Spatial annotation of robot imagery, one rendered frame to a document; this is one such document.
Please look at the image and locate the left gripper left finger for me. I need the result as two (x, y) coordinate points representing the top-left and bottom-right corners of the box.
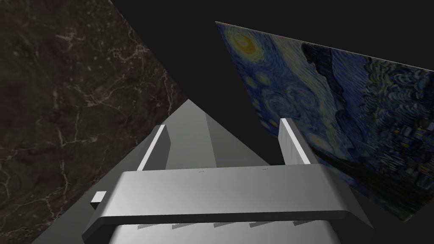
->
(136, 124), (171, 172)

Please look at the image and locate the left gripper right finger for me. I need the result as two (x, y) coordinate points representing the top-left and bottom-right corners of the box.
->
(278, 118), (319, 166)

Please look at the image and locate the blue starry night painting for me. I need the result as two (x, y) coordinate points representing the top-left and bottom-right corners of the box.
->
(215, 21), (434, 222)

